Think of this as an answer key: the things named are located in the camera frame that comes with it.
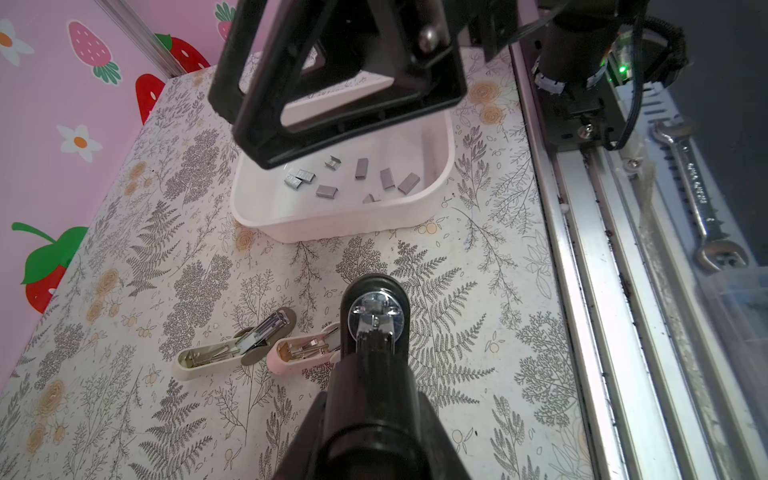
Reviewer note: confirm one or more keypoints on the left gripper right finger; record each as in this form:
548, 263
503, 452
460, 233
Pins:
442, 459

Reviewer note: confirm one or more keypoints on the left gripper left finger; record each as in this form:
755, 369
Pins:
306, 456

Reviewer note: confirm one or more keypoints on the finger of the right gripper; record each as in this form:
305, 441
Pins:
314, 45

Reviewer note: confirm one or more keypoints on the black stapler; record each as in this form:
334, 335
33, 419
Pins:
372, 423

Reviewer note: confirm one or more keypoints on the pink mini stapler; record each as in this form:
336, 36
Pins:
298, 353

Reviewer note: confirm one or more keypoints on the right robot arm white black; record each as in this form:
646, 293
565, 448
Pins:
592, 58

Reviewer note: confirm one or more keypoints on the staple strip in tray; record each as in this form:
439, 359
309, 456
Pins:
361, 168
296, 179
387, 179
327, 192
407, 185

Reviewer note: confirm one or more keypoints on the white plastic tray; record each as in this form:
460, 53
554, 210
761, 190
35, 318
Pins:
260, 199

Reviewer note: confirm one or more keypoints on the clear plastic bag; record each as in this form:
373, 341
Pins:
738, 302

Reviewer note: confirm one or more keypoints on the silver wrench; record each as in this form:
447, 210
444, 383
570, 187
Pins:
716, 252

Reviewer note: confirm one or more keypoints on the aluminium rail base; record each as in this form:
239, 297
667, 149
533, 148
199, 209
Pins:
658, 392

